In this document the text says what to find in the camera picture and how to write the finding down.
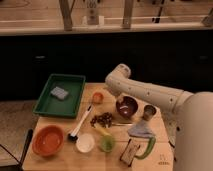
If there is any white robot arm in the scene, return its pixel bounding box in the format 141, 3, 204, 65
105, 63, 213, 171

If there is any dark brown bowl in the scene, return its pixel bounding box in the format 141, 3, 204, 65
116, 96, 138, 119

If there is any red orange bowl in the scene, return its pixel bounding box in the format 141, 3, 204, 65
32, 125, 64, 157

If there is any small metal cup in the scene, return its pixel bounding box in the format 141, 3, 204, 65
143, 105, 157, 121

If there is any grey folded cloth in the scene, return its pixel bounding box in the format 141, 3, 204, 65
127, 120, 155, 138

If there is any green plastic tray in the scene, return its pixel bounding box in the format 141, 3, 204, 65
33, 74, 86, 118

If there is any grey blue sponge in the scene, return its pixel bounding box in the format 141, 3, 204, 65
51, 87, 69, 100

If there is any green measuring cup yellow handle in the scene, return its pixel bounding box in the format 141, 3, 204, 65
95, 124, 115, 153

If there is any white handled dish brush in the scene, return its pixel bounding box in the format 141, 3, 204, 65
68, 106, 92, 141

